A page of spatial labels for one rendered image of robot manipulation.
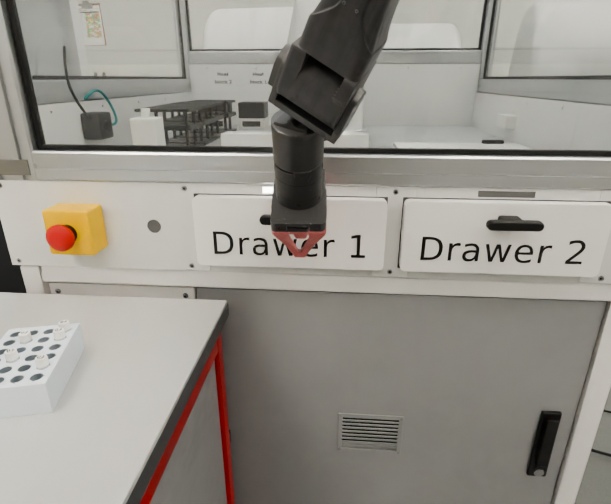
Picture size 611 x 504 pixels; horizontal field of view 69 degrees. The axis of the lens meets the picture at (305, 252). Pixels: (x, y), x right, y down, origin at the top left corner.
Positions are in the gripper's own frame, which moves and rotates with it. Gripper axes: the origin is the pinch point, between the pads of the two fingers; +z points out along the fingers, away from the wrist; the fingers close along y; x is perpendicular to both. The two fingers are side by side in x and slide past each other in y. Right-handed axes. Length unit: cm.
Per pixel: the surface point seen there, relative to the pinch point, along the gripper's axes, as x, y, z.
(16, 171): 44.0, 11.6, -2.6
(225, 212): 11.4, 6.3, 0.4
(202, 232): 15.2, 4.9, 3.4
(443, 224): -20.7, 4.3, 0.4
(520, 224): -29.8, 1.4, -2.8
